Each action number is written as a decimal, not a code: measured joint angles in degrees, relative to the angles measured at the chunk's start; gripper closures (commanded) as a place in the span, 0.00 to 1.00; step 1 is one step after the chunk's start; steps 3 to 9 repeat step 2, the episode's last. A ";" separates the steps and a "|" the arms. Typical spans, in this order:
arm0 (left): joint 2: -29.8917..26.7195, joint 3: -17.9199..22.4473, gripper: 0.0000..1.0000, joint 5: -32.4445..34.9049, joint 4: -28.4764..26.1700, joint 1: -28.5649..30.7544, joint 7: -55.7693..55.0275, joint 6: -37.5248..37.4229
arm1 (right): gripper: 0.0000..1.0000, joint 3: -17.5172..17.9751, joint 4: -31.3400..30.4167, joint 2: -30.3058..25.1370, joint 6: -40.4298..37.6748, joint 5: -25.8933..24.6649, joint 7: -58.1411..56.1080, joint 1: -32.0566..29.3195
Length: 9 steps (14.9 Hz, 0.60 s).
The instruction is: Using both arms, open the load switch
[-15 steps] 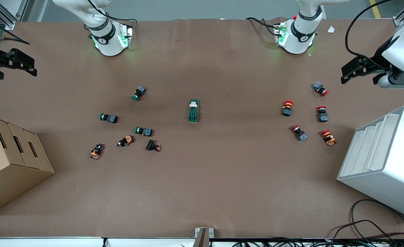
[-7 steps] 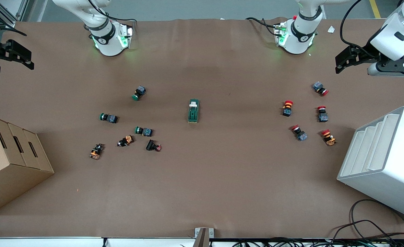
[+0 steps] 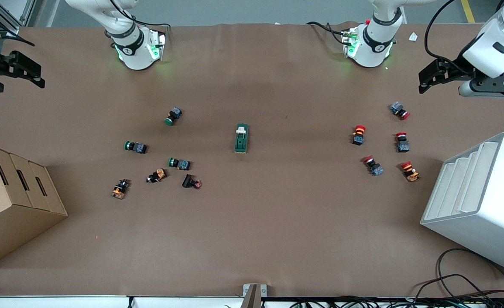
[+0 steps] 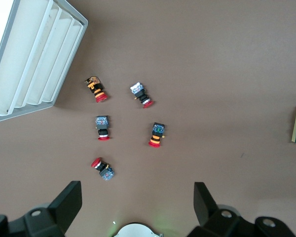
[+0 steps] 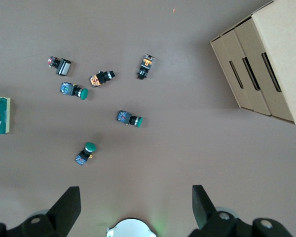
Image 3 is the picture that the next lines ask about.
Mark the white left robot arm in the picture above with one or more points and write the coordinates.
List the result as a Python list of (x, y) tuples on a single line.
[(376, 40)]

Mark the brown cardboard box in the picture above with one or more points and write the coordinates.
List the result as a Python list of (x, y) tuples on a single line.
[(12, 214)]

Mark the small white paper scrap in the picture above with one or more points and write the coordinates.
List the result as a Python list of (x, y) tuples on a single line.
[(413, 37)]

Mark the green push button grey block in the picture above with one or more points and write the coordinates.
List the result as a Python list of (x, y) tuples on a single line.
[(181, 164), (174, 114), (137, 147)]

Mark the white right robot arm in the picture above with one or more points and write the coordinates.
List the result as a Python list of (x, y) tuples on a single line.
[(134, 47)]

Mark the red mushroom button grey block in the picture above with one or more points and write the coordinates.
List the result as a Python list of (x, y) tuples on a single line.
[(398, 109), (402, 144), (374, 167)]

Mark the metal bracket at table edge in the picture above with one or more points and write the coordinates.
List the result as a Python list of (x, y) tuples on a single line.
[(254, 295)]

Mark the black orange switch module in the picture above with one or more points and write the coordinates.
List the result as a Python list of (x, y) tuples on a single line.
[(157, 175), (120, 189)]

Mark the white stepped storage rack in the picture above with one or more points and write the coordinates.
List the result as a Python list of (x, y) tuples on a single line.
[(487, 214)]

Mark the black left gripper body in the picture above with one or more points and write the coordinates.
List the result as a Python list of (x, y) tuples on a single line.
[(454, 69)]

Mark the aluminium frame post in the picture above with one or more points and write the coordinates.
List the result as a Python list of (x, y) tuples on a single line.
[(12, 31)]

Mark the red mushroom button orange block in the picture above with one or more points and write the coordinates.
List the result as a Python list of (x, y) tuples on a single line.
[(409, 172)]

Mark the brown paper table cover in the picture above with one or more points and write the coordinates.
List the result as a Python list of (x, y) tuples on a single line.
[(252, 222)]

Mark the black switch module red tip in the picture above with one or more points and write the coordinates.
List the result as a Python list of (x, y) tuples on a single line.
[(188, 181)]

